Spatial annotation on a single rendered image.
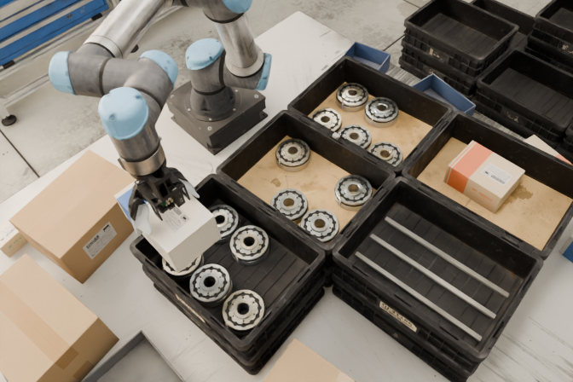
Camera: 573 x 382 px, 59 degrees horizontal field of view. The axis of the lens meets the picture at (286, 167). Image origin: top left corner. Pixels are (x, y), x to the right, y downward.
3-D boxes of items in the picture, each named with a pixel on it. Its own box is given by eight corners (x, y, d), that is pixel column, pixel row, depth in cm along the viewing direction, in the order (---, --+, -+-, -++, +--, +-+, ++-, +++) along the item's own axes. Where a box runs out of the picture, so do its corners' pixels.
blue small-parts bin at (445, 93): (398, 106, 181) (401, 91, 175) (430, 87, 185) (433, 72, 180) (439, 140, 170) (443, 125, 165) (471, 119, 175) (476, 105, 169)
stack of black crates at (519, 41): (439, 54, 278) (447, 20, 259) (471, 29, 289) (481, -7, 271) (505, 89, 259) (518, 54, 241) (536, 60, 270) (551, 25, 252)
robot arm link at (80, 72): (147, -59, 120) (35, 56, 87) (191, -55, 119) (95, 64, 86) (156, -13, 129) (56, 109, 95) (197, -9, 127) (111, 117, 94)
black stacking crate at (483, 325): (329, 274, 131) (329, 254, 122) (394, 199, 144) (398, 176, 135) (470, 378, 114) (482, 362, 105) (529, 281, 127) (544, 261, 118)
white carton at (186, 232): (126, 217, 118) (113, 195, 110) (168, 186, 122) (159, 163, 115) (177, 273, 108) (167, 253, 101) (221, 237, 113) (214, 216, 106)
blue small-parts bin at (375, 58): (354, 54, 199) (355, 41, 193) (389, 67, 193) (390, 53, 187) (327, 86, 189) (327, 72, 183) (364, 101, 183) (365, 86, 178)
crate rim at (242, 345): (129, 251, 128) (125, 246, 126) (213, 176, 141) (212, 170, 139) (243, 355, 111) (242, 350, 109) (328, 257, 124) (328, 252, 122)
